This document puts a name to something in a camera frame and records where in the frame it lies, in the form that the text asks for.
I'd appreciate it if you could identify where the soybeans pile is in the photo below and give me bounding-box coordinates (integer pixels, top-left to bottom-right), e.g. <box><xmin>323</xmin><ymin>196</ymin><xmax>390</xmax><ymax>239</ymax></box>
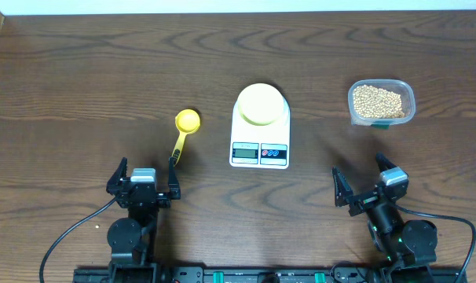
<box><xmin>353</xmin><ymin>85</ymin><xmax>405</xmax><ymax>119</ymax></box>

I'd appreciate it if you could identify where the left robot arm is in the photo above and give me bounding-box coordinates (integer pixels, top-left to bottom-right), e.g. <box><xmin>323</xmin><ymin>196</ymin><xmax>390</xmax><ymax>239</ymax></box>
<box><xmin>106</xmin><ymin>157</ymin><xmax>181</xmax><ymax>282</ymax></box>

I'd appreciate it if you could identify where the white digital kitchen scale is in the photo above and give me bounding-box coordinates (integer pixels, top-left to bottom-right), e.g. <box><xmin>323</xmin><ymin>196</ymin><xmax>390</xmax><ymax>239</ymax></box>
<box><xmin>229</xmin><ymin>98</ymin><xmax>291</xmax><ymax>170</ymax></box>

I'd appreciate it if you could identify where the pale yellow bowl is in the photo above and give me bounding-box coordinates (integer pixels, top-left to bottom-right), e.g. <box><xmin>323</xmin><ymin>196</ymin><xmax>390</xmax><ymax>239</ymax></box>
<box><xmin>237</xmin><ymin>83</ymin><xmax>284</xmax><ymax>126</ymax></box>

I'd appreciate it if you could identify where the yellow measuring scoop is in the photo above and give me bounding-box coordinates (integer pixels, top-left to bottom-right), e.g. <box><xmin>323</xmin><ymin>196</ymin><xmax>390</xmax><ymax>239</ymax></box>
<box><xmin>172</xmin><ymin>108</ymin><xmax>201</xmax><ymax>164</ymax></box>

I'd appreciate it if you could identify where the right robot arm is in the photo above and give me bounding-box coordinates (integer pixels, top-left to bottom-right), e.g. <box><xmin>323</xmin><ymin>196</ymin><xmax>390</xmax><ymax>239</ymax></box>
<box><xmin>331</xmin><ymin>153</ymin><xmax>438</xmax><ymax>282</ymax></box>

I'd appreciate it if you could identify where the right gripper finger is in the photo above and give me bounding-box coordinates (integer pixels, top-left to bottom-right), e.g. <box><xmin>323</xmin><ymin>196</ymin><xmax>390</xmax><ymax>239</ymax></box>
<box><xmin>375</xmin><ymin>153</ymin><xmax>396</xmax><ymax>172</ymax></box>
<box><xmin>331</xmin><ymin>167</ymin><xmax>353</xmax><ymax>207</ymax></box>

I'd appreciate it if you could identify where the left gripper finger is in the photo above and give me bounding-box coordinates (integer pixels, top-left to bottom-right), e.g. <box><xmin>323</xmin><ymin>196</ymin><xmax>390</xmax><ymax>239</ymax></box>
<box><xmin>106</xmin><ymin>157</ymin><xmax>127</xmax><ymax>196</ymax></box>
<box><xmin>168</xmin><ymin>157</ymin><xmax>181</xmax><ymax>200</ymax></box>

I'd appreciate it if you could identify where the clear plastic container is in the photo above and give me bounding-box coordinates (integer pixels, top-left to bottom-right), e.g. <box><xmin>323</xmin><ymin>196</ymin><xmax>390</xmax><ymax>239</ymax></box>
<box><xmin>348</xmin><ymin>79</ymin><xmax>416</xmax><ymax>129</ymax></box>

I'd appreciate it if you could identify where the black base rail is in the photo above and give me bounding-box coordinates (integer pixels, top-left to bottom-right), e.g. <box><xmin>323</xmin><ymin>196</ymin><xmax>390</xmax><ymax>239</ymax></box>
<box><xmin>72</xmin><ymin>266</ymin><xmax>459</xmax><ymax>283</ymax></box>

